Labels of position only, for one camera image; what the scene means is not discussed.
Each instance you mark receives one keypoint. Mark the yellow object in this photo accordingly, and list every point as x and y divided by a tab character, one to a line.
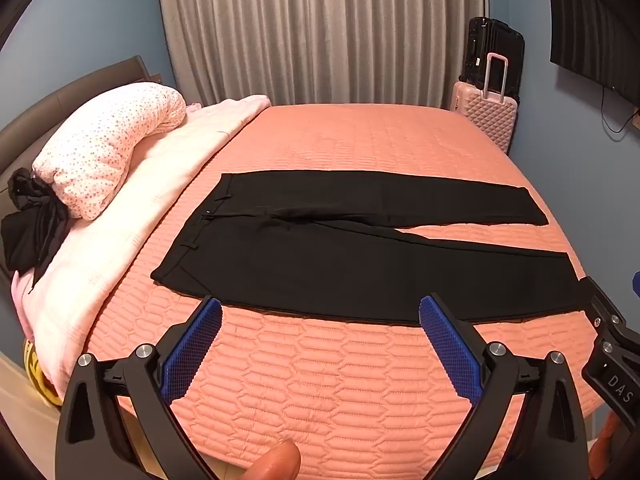
37	375

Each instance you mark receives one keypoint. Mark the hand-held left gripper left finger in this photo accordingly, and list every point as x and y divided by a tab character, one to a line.
197	340

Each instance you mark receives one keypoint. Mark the grey pleated curtain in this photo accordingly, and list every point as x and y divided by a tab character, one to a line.
325	30

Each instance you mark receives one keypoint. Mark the pale pink blanket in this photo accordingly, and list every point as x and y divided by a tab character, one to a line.
125	220

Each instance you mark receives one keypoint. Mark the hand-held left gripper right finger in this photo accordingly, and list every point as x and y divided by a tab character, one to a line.
445	345

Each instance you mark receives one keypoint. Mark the orange cloth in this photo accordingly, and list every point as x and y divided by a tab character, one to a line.
612	435

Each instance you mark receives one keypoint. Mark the pink floral pillow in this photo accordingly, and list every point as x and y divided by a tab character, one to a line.
110	145

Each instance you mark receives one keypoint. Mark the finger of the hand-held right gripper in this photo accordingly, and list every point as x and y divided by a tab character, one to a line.
602	312

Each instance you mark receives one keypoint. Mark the black pants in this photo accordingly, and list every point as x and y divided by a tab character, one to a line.
300	260

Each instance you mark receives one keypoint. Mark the wall-mounted television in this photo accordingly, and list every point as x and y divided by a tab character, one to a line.
590	35

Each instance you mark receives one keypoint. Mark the black suitcase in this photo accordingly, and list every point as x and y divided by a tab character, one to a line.
495	35

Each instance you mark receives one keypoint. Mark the grey bed headboard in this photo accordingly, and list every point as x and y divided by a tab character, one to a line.
75	90

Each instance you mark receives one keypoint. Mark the person's left hand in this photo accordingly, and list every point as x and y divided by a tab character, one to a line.
277	462

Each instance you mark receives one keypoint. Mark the pink quilted bed cover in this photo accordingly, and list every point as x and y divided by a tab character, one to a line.
350	385

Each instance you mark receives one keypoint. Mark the pink suitcase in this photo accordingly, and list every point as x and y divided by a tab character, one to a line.
485	115

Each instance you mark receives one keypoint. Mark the black crumpled cloth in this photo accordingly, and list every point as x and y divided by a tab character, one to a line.
30	230

